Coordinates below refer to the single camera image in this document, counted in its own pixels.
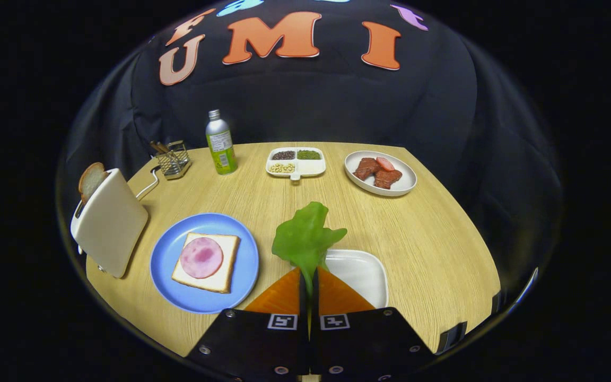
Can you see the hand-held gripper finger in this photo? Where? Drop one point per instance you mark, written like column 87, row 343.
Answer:
column 302, row 300
column 315, row 302

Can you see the green lettuce leaf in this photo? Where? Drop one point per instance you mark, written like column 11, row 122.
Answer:
column 305, row 239

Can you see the toasted bread slice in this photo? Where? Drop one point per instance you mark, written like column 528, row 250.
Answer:
column 91, row 180

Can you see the white square plate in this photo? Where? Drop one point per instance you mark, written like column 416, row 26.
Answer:
column 358, row 276

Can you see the white bread slice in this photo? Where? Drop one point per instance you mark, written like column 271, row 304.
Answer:
column 228, row 265

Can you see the pink ham slice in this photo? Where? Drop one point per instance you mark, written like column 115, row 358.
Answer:
column 201, row 257

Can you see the white divided dish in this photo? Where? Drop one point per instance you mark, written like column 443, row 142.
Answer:
column 311, row 167

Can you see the pile of yellow beans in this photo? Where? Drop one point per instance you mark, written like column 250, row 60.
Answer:
column 282, row 167

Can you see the blue plate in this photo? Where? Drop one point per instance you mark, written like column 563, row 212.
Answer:
column 167, row 260

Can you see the brown meat piece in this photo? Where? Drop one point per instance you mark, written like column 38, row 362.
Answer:
column 388, row 179
column 366, row 168

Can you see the pile of green beans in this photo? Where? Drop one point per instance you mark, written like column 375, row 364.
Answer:
column 308, row 154

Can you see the pile of dark beans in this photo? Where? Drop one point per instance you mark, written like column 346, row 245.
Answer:
column 284, row 155

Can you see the white round plate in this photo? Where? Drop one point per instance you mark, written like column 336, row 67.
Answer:
column 403, row 178

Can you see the pink sausage slice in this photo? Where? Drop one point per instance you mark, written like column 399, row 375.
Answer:
column 385, row 163

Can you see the green metal bottle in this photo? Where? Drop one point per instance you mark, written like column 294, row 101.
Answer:
column 221, row 148

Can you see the white toaster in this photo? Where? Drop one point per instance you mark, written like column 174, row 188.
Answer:
column 114, row 223

